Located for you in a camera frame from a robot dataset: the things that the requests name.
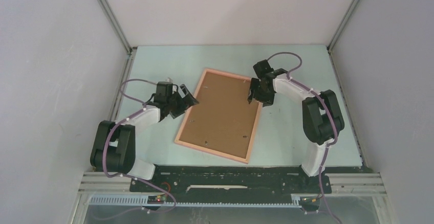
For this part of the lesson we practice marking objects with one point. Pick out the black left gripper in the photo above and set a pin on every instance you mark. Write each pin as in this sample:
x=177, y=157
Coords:
x=185, y=103

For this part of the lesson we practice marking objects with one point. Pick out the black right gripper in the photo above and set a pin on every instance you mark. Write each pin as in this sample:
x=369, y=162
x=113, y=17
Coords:
x=267, y=101

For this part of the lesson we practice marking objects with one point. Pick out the pink wooden picture frame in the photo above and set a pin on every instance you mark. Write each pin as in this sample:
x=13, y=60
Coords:
x=210, y=149

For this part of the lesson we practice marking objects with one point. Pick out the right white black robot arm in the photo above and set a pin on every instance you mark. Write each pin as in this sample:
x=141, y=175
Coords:
x=322, y=119

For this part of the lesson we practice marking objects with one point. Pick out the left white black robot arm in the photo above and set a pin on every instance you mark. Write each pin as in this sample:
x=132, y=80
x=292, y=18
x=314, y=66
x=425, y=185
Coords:
x=114, y=148

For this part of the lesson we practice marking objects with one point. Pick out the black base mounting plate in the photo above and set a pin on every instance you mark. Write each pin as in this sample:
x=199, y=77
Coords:
x=236, y=196

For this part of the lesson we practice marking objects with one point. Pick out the white slotted cable duct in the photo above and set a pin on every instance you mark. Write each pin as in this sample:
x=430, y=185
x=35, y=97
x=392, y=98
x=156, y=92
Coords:
x=142, y=201

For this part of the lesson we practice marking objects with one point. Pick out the aluminium rail front beam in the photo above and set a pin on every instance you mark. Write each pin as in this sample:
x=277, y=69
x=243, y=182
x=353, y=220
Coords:
x=337, y=184

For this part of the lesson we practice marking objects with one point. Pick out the left aluminium corner post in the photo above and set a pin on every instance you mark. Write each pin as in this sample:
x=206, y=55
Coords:
x=107, y=10

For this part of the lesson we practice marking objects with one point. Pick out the aluminium corner post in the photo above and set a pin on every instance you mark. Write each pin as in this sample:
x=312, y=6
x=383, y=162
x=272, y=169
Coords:
x=342, y=25
x=107, y=10

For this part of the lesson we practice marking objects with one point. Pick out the right aluminium corner post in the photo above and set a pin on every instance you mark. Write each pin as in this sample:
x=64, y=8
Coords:
x=342, y=25

